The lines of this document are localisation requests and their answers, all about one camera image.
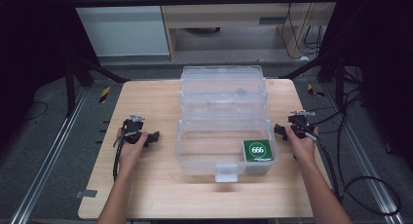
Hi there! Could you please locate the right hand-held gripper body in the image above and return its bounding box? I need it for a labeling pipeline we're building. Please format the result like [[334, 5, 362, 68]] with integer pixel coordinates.
[[287, 109, 317, 140]]

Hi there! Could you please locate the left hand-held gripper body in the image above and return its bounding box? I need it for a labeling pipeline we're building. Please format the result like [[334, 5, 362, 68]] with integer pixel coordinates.
[[122, 114, 150, 145]]

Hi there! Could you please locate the person's left hand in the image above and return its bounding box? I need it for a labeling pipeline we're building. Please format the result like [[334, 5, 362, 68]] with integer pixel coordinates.
[[116, 128, 149, 178]]

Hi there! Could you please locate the person's right hand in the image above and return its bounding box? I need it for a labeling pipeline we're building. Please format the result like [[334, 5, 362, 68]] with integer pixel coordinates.
[[283, 124, 321, 169]]

